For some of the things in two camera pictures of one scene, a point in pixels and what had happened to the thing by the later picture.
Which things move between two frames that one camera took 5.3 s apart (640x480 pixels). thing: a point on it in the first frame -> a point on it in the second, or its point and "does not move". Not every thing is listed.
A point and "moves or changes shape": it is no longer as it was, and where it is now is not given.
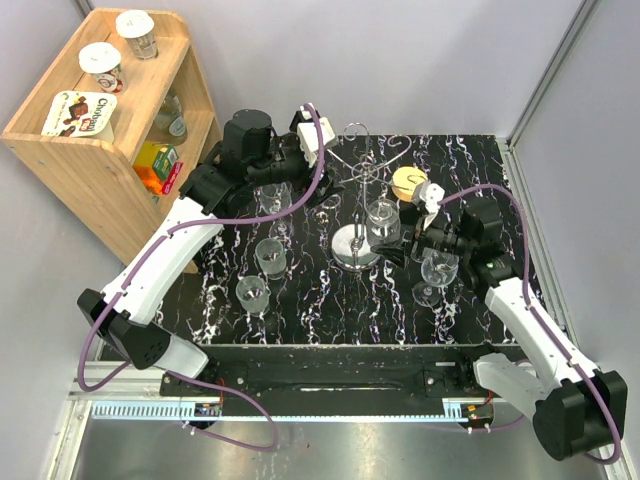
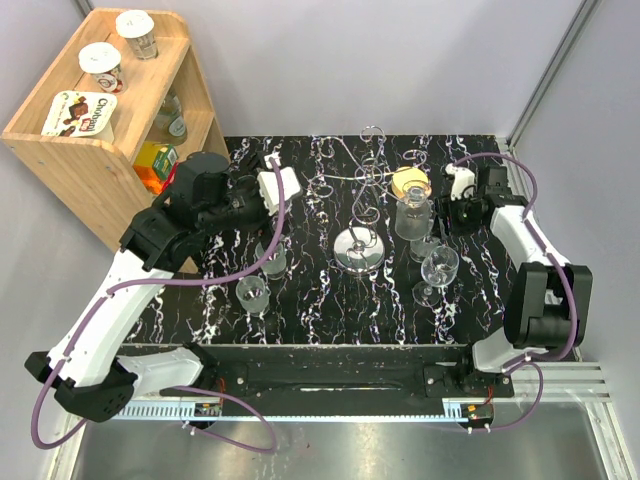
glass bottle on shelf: [170, 126] does not move
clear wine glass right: [438, 270] does not move
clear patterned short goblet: [271, 258] does not move
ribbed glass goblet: [383, 222] moves or changes shape
